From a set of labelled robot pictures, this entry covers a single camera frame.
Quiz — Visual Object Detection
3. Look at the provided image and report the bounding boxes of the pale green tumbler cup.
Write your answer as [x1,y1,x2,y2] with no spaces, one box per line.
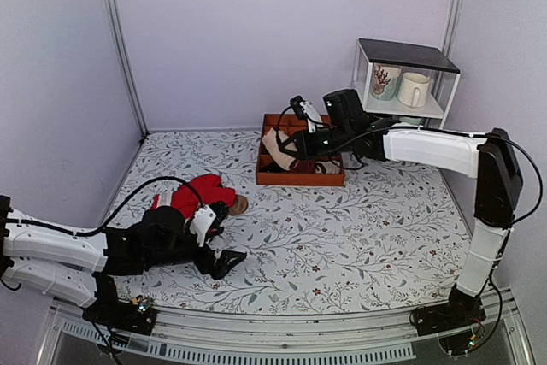
[398,116,423,126]

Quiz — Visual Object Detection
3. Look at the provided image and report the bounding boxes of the striped beige knitted sock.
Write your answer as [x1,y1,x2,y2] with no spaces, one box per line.
[262,128,315,174]

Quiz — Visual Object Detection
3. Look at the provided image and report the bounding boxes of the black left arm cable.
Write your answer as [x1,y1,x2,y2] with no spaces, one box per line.
[0,175,206,238]

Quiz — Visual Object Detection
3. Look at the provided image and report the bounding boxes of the left aluminium corner post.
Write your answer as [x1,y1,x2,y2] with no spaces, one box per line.
[104,0,150,140]

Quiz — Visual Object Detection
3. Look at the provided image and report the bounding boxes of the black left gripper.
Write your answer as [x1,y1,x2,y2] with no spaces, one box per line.
[145,233,246,280]

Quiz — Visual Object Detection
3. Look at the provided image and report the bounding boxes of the floral patterned mug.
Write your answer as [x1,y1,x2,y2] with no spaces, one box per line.
[371,63,402,101]

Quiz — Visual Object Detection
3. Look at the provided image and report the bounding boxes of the brown sock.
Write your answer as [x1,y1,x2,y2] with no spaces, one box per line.
[228,194,249,216]

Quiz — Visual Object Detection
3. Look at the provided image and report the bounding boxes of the red sock pile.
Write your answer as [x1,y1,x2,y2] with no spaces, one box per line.
[150,174,237,220]

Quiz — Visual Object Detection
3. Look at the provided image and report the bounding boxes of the white brown socks in box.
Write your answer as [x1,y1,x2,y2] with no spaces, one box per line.
[315,161,341,174]

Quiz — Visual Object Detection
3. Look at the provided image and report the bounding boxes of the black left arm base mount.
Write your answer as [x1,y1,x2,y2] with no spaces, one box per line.
[82,273,157,336]

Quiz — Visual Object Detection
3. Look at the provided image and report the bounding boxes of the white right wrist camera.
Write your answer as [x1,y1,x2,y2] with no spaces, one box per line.
[299,100,324,133]

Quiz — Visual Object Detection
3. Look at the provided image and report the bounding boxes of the floral patterned table cloth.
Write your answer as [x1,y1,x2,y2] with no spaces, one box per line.
[113,131,470,315]

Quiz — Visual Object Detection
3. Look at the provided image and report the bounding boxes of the black striped socks in box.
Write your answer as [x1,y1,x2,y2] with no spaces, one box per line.
[258,155,285,174]

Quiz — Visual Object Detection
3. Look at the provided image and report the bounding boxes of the white ceramic mug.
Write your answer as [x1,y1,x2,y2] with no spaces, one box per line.
[397,72,431,109]

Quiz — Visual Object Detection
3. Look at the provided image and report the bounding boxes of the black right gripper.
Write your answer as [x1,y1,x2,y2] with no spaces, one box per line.
[281,124,353,161]

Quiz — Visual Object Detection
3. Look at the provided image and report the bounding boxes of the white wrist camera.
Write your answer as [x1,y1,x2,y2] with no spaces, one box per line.
[189,205,216,247]
[299,100,324,133]

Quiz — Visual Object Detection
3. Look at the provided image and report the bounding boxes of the aluminium corner post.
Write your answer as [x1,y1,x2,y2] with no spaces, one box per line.
[442,0,463,57]
[104,0,150,140]

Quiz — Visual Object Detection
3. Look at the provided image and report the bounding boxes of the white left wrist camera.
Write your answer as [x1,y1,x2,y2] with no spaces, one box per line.
[189,205,216,247]

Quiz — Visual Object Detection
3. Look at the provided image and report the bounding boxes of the right aluminium corner post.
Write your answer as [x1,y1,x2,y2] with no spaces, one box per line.
[442,0,463,57]

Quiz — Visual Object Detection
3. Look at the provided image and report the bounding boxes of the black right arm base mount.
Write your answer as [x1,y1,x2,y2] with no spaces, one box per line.
[409,286,486,336]

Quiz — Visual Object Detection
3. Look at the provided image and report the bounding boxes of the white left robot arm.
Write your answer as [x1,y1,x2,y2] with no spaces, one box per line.
[1,196,247,326]

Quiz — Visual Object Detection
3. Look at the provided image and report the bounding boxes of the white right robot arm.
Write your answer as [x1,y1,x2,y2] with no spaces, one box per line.
[274,89,523,327]

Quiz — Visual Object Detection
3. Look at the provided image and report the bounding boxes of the white shelf black top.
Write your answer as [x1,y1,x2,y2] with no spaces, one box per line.
[351,38,461,129]

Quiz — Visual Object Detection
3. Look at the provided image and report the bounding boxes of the orange wooden divider box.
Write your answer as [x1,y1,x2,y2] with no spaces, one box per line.
[256,114,345,187]

